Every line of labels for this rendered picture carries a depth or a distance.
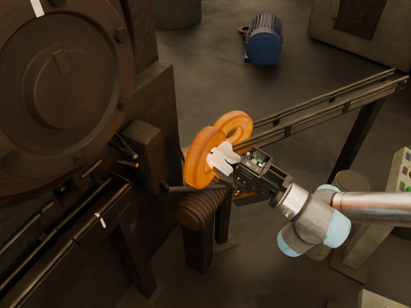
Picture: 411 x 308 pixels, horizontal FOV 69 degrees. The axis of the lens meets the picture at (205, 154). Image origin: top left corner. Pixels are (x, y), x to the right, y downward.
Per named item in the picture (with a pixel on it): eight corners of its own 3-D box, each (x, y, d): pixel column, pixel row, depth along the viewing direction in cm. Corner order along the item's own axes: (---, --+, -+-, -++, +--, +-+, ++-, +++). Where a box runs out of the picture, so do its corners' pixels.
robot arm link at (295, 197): (296, 201, 72) (284, 227, 67) (279, 190, 73) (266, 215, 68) (312, 186, 66) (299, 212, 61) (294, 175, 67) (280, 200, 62)
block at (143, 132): (130, 184, 101) (115, 131, 84) (145, 168, 106) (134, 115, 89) (156, 198, 98) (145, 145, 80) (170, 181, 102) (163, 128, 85)
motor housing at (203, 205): (178, 268, 138) (169, 200, 100) (203, 231, 151) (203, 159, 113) (203, 283, 134) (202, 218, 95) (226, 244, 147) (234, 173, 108)
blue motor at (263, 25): (241, 69, 259) (245, 30, 234) (248, 40, 297) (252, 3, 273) (277, 73, 254) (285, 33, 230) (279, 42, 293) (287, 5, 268)
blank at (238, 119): (222, 155, 106) (227, 161, 104) (199, 137, 93) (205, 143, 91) (254, 124, 104) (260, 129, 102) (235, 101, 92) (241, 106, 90)
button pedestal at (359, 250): (326, 271, 137) (385, 189, 93) (340, 231, 152) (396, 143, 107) (363, 289, 132) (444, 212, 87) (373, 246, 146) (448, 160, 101)
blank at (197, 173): (178, 157, 64) (191, 162, 63) (213, 112, 73) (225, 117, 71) (187, 195, 76) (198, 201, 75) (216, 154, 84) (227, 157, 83)
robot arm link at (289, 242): (314, 236, 81) (337, 220, 73) (293, 266, 75) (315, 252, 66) (290, 216, 83) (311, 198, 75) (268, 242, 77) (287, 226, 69)
